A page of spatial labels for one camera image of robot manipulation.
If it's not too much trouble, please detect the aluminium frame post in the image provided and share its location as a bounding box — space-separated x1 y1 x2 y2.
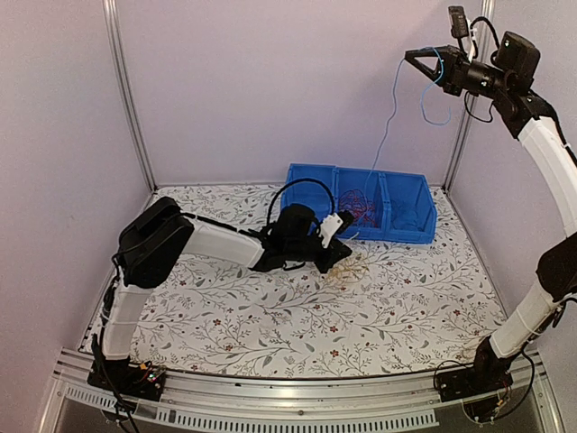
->
443 0 496 196
102 0 158 192

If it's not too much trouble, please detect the aluminium front rail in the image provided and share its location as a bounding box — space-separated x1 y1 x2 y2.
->
39 349 567 432

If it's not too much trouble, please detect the aluminium frame post right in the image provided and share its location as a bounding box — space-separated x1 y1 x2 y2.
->
443 0 496 196

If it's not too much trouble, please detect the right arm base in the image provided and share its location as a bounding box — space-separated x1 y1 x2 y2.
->
433 337 517 424

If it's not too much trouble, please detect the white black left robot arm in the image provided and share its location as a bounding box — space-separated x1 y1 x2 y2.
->
93 197 353 392

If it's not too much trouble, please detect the coloured cable pile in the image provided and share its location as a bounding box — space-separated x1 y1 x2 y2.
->
322 232 373 285

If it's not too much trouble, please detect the red cable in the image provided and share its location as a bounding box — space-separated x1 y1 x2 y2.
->
337 189 382 229

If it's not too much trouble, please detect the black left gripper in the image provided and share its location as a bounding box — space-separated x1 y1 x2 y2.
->
287 235 353 275

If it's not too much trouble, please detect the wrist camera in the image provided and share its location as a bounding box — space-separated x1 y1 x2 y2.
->
318 210 354 249
448 5 479 60

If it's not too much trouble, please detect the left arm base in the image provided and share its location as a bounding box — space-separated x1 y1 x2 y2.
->
87 359 166 401

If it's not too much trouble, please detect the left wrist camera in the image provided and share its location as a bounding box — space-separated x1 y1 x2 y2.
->
318 210 354 249

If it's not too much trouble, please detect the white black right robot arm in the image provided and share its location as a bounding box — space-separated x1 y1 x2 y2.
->
392 70 576 331

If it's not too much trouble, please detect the black sleeved left arm cable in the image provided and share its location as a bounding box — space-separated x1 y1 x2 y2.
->
268 179 339 231

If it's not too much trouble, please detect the aluminium frame post left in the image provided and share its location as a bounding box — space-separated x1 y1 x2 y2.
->
102 0 158 192

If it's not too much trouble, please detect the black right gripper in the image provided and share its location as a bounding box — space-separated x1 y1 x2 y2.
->
408 44 513 99

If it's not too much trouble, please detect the blue three-compartment plastic bin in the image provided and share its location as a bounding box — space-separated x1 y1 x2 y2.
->
281 163 437 244

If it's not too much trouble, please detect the floral patterned tablecloth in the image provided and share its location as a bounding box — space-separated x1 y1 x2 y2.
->
129 188 501 378

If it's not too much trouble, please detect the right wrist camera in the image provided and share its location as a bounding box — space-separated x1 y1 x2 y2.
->
448 5 479 60

